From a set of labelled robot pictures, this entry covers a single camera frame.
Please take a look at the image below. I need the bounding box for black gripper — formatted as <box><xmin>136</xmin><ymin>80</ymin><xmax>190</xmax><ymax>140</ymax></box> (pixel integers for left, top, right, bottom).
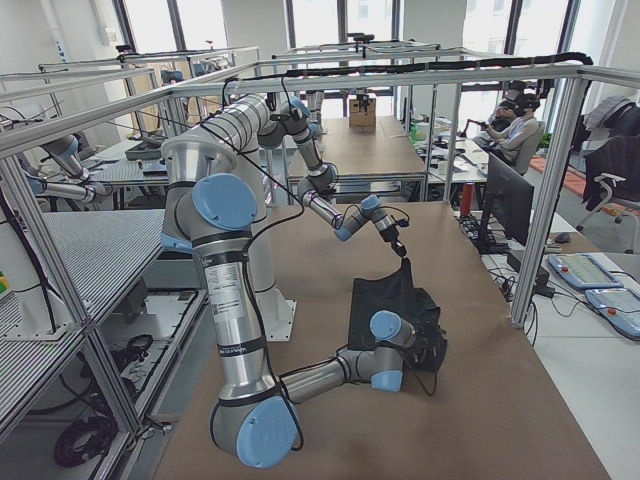
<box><xmin>412</xmin><ymin>326</ymin><xmax>445</xmax><ymax>368</ymax></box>
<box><xmin>379</xmin><ymin>219</ymin><xmax>407</xmax><ymax>258</ymax></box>

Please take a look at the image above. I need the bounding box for black graphic t-shirt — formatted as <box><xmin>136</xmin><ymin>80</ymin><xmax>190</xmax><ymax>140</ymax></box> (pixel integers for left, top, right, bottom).
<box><xmin>348</xmin><ymin>258</ymin><xmax>441</xmax><ymax>373</ymax></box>

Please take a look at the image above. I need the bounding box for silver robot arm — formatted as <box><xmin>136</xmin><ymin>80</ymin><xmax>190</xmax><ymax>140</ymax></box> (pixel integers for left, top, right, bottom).
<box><xmin>162</xmin><ymin>129</ymin><xmax>447</xmax><ymax>469</ymax></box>
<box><xmin>190</xmin><ymin>94</ymin><xmax>408</xmax><ymax>257</ymax></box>

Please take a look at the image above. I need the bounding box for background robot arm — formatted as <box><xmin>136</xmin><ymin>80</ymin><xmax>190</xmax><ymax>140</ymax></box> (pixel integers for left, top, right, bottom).
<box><xmin>20</xmin><ymin>135</ymin><xmax>113</xmax><ymax>203</ymax></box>

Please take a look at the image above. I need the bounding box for black computer monitor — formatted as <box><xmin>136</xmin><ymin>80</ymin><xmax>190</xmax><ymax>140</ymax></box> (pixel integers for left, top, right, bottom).
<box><xmin>476</xmin><ymin>156</ymin><xmax>534</xmax><ymax>254</ymax></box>

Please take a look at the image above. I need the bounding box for cardboard box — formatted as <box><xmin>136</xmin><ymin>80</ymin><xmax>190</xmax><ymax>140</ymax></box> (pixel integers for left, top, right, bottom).
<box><xmin>348</xmin><ymin>97</ymin><xmax>376</xmax><ymax>128</ymax></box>

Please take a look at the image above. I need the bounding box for seated person with headset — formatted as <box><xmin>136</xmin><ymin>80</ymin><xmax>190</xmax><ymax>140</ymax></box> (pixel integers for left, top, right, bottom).
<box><xmin>473</xmin><ymin>93</ymin><xmax>544</xmax><ymax>175</ymax></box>

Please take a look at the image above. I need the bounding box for blue teach pendant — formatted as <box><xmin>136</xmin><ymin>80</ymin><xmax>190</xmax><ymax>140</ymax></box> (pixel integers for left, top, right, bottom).
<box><xmin>547</xmin><ymin>253</ymin><xmax>623</xmax><ymax>291</ymax></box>

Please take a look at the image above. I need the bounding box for striped metal workbench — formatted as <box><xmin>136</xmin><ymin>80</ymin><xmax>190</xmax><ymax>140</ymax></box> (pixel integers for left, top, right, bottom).
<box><xmin>0</xmin><ymin>207</ymin><xmax>166</xmax><ymax>346</ymax></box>

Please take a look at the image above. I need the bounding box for aluminium cage frame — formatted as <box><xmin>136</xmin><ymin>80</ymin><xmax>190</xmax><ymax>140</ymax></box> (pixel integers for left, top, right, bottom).
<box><xmin>0</xmin><ymin>47</ymin><xmax>596</xmax><ymax>436</ymax></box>

